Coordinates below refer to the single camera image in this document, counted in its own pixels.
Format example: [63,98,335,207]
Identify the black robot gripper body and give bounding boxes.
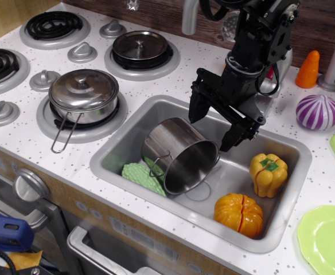
[191,56,266,140]

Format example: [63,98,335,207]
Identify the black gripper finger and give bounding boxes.
[220,124,247,152]
[188,88,211,124]

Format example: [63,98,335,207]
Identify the steel pot sideways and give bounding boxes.
[141,117,219,195]

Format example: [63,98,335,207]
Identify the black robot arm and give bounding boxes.
[188,1,299,152]

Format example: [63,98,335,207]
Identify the grey sink basin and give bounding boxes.
[90,95,312,253]

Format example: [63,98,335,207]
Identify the silver faucet base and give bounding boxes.
[255,49,293,117]

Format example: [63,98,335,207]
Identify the yellow toy bell pepper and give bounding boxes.
[250,153,288,198]

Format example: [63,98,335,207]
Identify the orange toy pumpkin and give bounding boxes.
[213,193,264,238]

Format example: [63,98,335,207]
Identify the orange toy carrot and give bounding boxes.
[295,50,320,89]

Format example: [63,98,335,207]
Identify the steel lid on burner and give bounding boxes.
[112,30,168,61]

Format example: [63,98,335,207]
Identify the green bumpy toy vegetable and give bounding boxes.
[121,163,166,197]

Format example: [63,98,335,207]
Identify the purple striped toy onion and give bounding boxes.
[295,95,335,131]

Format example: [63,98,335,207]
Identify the grey faucet spout pipe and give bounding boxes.
[182,0,199,36]

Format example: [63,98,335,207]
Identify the silver stove knob top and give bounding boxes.
[99,19,127,39]

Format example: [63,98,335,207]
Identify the silver stove knob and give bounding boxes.
[99,19,127,39]
[29,70,60,92]
[0,101,20,127]
[67,42,98,64]

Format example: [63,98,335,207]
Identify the silver stove knob upper middle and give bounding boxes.
[67,42,98,64]

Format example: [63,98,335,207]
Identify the light green plate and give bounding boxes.
[297,205,335,274]

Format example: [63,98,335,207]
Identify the silver stove knob middle left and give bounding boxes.
[29,70,60,92]

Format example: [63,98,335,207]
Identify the black coil burner top left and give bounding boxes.
[25,11,83,40]

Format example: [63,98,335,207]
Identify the silver oven knob front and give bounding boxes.
[13,168,50,202]

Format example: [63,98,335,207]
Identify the silver stove knob lower left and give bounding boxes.
[0,101,20,127]

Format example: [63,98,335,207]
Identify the yellow cloth bottom left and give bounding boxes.
[6,250,43,271]

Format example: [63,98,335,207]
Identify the lidded steel saucepan with handle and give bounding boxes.
[48,69,121,145]

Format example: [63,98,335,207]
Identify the silver oven door handle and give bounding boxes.
[67,225,162,275]

